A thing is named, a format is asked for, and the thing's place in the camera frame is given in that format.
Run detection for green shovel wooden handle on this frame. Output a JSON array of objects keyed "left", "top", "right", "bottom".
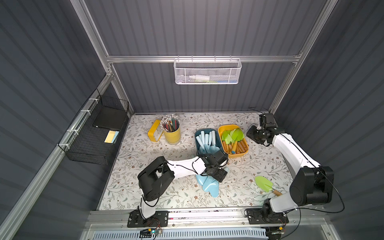
[{"left": 221, "top": 130, "right": 233, "bottom": 153}]

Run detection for blue shovel cluster back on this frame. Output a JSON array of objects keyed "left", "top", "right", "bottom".
[{"left": 211, "top": 131, "right": 216, "bottom": 146}]

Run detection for blue shovel cluster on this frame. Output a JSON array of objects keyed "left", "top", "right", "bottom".
[
  {"left": 211, "top": 131, "right": 216, "bottom": 146},
  {"left": 195, "top": 175, "right": 208, "bottom": 186}
]

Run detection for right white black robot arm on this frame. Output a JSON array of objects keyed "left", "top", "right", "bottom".
[{"left": 246, "top": 113, "right": 334, "bottom": 213}]

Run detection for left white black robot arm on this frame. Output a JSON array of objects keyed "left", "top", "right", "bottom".
[{"left": 138, "top": 150, "right": 229, "bottom": 219}]

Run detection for teal storage box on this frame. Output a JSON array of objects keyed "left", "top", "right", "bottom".
[{"left": 195, "top": 129, "right": 225, "bottom": 154}]

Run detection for yellow storage box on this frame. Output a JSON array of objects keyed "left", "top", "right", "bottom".
[{"left": 219, "top": 125, "right": 249, "bottom": 158}]

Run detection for blue shovel cluster middle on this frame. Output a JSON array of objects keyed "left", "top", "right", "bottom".
[{"left": 195, "top": 175, "right": 208, "bottom": 186}]

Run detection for floral table mat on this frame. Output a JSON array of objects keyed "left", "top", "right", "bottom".
[{"left": 99, "top": 113, "right": 293, "bottom": 210}]

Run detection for yellow pencil cup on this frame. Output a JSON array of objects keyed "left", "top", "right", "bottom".
[{"left": 163, "top": 128, "right": 181, "bottom": 145}]

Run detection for colored pencils bunch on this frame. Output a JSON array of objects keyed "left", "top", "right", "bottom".
[{"left": 161, "top": 114, "right": 180, "bottom": 133}]

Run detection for white bottle in basket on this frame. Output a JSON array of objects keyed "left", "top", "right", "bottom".
[{"left": 189, "top": 75, "right": 210, "bottom": 82}]

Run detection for white perforated front panel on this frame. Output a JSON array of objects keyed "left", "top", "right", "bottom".
[{"left": 91, "top": 227, "right": 269, "bottom": 240}]

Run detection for yellow sticky notes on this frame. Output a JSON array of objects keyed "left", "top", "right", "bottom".
[{"left": 104, "top": 131, "right": 120, "bottom": 144}]

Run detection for black notebook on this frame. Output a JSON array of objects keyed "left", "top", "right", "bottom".
[{"left": 93, "top": 106, "right": 127, "bottom": 131}]

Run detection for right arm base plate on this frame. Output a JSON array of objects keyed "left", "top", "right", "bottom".
[{"left": 244, "top": 208, "right": 289, "bottom": 225}]

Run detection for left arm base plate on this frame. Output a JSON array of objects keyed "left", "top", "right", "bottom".
[{"left": 127, "top": 210, "right": 169, "bottom": 228}]

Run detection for white wire wall basket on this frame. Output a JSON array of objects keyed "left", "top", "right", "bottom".
[{"left": 173, "top": 58, "right": 242, "bottom": 85}]

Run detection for black wire side basket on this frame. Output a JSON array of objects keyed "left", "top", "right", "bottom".
[{"left": 59, "top": 92, "right": 129, "bottom": 165}]

